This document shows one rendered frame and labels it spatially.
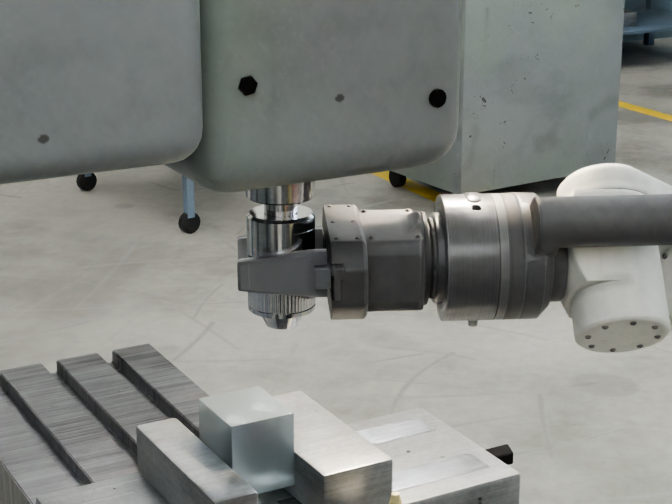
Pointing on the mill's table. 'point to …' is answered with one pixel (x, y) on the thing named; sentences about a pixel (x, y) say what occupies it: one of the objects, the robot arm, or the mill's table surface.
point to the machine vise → (425, 435)
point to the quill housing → (323, 89)
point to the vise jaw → (334, 458)
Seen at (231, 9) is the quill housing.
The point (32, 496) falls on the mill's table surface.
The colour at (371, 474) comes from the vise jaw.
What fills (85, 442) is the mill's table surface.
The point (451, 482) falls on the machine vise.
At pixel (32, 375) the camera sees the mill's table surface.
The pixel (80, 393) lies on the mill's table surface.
